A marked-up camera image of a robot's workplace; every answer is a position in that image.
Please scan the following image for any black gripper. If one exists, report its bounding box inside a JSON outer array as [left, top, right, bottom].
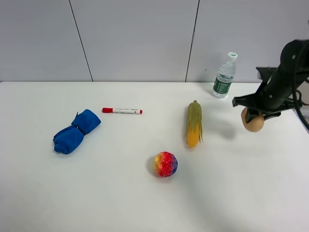
[[232, 80, 290, 123]]

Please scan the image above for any tan round potato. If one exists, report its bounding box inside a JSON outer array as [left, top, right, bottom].
[[241, 107, 264, 132]]

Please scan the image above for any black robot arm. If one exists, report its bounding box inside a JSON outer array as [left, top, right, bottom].
[[232, 40, 309, 123]]

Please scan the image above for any clear plastic water bottle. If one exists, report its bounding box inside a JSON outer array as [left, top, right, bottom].
[[212, 52, 238, 99]]

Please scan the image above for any yellow corn cob green husk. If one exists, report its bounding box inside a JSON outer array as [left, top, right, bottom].
[[185, 100, 203, 148]]

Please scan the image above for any rainbow coloured ball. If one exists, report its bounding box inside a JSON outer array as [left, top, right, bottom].
[[154, 151, 178, 177]]

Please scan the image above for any red white marker pen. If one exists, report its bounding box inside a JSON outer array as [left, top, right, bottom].
[[102, 107, 143, 115]]

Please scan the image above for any blue rolled cloth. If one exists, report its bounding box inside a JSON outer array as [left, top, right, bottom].
[[53, 109, 101, 155]]

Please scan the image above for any black cable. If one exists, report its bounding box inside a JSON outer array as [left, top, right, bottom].
[[289, 43, 309, 132]]

